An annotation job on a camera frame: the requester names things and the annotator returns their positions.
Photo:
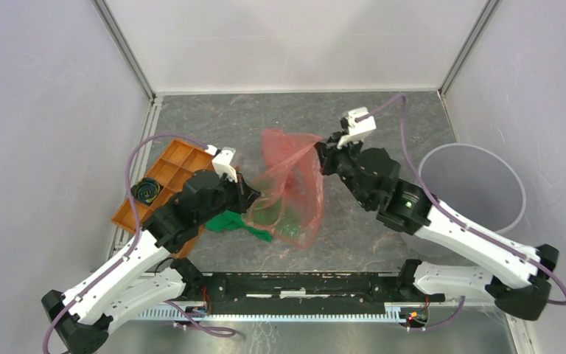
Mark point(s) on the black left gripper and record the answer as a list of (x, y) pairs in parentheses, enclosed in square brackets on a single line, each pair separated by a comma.
[(245, 195)]

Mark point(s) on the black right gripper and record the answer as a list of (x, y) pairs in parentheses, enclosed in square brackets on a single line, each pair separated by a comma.
[(328, 153)]

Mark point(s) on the red plastic trash bag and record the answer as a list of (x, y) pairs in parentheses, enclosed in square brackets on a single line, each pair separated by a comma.
[(291, 202)]

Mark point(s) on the grey plastic trash bin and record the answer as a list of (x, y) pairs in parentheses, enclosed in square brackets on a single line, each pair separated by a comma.
[(477, 184)]

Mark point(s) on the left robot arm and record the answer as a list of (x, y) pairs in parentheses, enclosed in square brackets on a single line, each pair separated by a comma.
[(84, 316)]

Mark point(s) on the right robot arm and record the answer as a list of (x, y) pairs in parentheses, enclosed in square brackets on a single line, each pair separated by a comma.
[(516, 277)]

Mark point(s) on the green cloth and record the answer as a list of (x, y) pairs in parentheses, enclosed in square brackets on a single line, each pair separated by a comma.
[(230, 221)]

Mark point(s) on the orange compartment tray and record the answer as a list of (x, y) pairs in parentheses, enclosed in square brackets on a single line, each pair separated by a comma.
[(176, 164)]

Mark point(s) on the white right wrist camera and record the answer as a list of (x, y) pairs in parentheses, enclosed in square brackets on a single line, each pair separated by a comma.
[(357, 124)]

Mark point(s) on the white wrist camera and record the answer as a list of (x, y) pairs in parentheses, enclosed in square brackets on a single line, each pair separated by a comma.
[(357, 124), (221, 162)]

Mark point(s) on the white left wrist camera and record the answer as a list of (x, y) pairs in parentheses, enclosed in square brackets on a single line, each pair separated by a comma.
[(221, 162)]

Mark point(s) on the slotted cable duct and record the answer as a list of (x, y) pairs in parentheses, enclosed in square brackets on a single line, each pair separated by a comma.
[(165, 312)]

